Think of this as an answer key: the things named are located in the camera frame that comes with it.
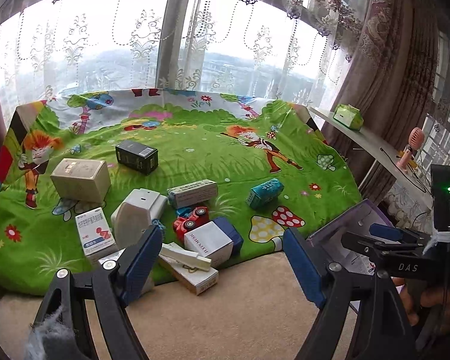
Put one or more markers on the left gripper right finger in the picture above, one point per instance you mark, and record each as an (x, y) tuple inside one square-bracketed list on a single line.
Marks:
[(381, 331)]

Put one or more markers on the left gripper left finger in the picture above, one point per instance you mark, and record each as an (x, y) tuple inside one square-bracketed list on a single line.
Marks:
[(61, 328)]

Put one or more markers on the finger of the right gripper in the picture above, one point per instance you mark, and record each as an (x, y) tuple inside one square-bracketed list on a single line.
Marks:
[(406, 236), (378, 252)]

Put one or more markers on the purple-edged cardboard storage box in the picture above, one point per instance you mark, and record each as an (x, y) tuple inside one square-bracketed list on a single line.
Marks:
[(352, 232)]

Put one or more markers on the white medicine box red figure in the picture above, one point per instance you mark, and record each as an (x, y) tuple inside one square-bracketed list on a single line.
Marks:
[(95, 235)]

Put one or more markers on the teal small medicine box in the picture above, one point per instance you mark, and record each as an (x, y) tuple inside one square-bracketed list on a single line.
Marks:
[(264, 193)]

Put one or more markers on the white long orange-print box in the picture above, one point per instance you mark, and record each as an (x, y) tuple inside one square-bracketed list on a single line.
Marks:
[(189, 268)]

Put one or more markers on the beige tall carton box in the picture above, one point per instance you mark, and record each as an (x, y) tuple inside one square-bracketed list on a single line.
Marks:
[(81, 179)]

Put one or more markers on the white box blue end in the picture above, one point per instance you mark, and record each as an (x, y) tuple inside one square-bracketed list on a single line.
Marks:
[(217, 240)]

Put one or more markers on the white plastic device box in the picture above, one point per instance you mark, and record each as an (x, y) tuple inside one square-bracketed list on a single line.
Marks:
[(135, 214)]

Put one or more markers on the red toy car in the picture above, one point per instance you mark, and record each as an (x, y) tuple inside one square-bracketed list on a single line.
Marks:
[(189, 219)]

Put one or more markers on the right hand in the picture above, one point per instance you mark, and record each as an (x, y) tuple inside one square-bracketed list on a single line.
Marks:
[(429, 298)]

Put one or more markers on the white curved shelf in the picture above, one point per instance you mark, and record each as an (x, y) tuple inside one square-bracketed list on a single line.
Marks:
[(382, 152)]

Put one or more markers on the pink handheld fan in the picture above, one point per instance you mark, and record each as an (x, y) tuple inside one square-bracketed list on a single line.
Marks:
[(414, 143)]

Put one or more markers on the green tissue pack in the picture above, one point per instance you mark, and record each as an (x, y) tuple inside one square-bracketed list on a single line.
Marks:
[(349, 116)]

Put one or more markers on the patterned right curtain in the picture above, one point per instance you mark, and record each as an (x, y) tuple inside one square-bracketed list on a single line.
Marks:
[(400, 70)]

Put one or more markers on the green cartoon print cloth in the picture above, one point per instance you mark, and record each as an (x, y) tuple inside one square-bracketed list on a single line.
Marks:
[(238, 142)]

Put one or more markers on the grey-green striped medicine box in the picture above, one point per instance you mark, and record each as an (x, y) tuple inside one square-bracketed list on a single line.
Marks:
[(192, 193)]

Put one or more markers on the black small carton box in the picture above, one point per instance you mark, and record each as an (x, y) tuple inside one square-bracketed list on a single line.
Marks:
[(137, 156)]

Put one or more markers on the white lace sheer curtain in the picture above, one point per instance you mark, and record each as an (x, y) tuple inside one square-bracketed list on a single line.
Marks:
[(289, 49)]

